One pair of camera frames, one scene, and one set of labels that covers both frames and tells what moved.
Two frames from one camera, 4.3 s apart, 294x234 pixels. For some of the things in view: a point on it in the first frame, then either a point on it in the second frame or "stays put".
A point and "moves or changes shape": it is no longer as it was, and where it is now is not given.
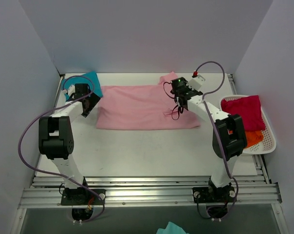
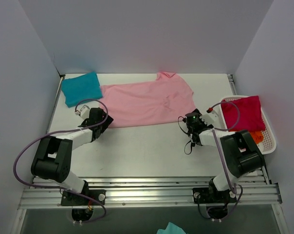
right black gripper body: [175, 91] → [189, 127]
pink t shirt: [143, 107] moves or changes shape
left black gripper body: [91, 105] → [104, 122]
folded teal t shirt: [91, 78] stays put
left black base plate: [82, 196] stays put
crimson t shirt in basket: [249, 109] stays put
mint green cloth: [171, 228] stays put
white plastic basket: [268, 144] stays put
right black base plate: [212, 194] stays put
